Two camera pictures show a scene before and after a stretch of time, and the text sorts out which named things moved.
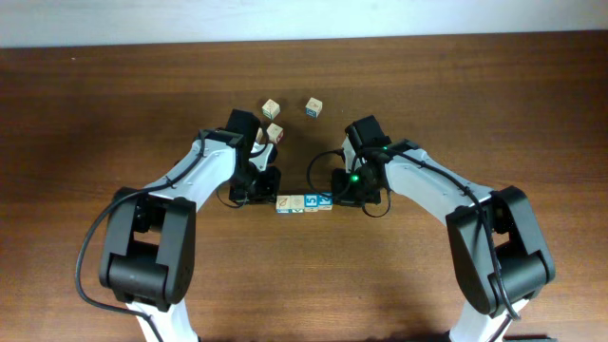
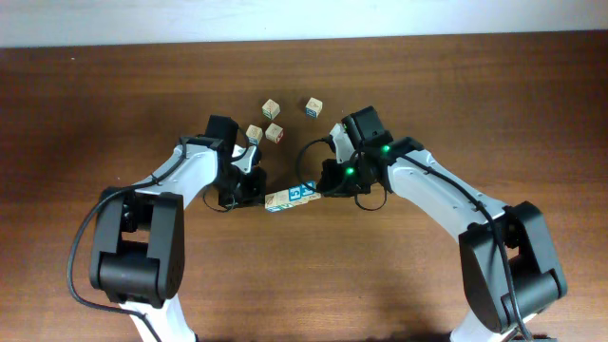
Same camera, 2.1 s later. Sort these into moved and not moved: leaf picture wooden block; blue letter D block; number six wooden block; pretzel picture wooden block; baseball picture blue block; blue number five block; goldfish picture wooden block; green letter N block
Moved: leaf picture wooden block; blue number five block; number six wooden block; baseball picture blue block
Not moved: pretzel picture wooden block; goldfish picture wooden block; blue letter D block; green letter N block
